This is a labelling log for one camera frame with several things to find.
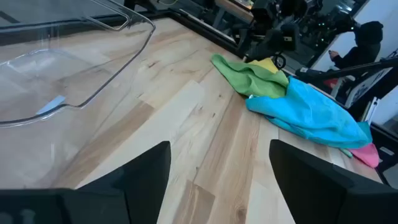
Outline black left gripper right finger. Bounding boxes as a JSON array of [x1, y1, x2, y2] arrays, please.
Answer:
[[269, 139, 355, 224]]

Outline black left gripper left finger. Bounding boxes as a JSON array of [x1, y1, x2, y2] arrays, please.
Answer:
[[77, 141, 172, 224]]

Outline pink microfiber towel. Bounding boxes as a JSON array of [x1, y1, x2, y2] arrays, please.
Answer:
[[348, 142, 381, 169]]

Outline blue microfiber towel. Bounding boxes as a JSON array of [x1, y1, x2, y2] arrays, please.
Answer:
[[244, 76, 373, 150]]

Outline bright green microfiber towel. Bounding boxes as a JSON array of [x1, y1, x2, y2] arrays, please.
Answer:
[[210, 53, 290, 100]]

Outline yellow microfiber towel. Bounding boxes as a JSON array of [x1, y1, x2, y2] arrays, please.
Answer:
[[248, 57, 280, 75]]

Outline white printed board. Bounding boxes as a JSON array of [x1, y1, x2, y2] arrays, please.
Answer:
[[344, 67, 394, 109]]

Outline black metal bar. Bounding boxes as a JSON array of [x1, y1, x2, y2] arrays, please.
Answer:
[[294, 57, 398, 83]]

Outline clear plastic bin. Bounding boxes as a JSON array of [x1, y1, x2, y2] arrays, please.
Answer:
[[0, 0, 156, 191]]

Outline person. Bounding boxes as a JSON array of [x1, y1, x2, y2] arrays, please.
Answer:
[[328, 21, 385, 70]]

